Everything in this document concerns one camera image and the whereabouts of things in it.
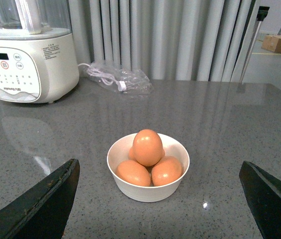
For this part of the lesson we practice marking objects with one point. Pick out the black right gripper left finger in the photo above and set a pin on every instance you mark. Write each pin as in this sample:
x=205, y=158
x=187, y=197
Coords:
x=42, y=212

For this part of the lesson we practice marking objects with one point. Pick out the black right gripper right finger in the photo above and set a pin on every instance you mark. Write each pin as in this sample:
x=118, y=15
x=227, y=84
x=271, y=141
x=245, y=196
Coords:
x=263, y=195

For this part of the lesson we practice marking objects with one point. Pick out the brown egg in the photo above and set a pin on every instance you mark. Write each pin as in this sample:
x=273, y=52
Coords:
x=131, y=155
x=147, y=147
x=133, y=173
x=166, y=171

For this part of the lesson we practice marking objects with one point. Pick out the cardboard box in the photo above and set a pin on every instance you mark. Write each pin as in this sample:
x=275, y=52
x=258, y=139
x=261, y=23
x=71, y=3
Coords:
x=272, y=43

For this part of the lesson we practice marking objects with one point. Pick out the white bowl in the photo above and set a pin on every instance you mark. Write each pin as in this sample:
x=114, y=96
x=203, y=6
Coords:
x=118, y=152

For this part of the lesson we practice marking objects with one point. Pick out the clear plastic bag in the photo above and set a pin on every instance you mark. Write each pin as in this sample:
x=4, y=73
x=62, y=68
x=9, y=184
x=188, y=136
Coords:
x=116, y=78

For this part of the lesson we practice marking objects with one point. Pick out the white Joyoung blender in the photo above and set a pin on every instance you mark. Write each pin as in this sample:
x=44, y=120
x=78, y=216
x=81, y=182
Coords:
x=37, y=54

